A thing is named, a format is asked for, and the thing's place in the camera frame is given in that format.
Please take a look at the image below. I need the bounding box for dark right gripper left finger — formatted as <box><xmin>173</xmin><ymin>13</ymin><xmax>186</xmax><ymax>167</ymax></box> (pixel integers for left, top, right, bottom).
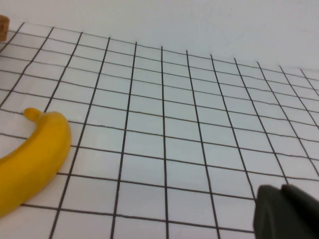
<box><xmin>253</xmin><ymin>184</ymin><xmax>300</xmax><ymax>239</ymax></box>

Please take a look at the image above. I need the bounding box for woven wicker basket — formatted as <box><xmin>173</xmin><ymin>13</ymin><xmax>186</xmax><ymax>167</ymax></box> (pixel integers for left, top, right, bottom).
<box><xmin>0</xmin><ymin>15</ymin><xmax>10</xmax><ymax>42</ymax></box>

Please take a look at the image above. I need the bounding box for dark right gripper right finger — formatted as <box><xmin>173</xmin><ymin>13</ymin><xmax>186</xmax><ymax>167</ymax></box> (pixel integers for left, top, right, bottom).
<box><xmin>281</xmin><ymin>184</ymin><xmax>319</xmax><ymax>239</ymax></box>

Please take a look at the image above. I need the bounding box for yellow plastic banana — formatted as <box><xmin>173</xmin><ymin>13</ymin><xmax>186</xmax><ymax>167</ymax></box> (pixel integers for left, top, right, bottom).
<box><xmin>0</xmin><ymin>107</ymin><xmax>72</xmax><ymax>220</ymax></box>

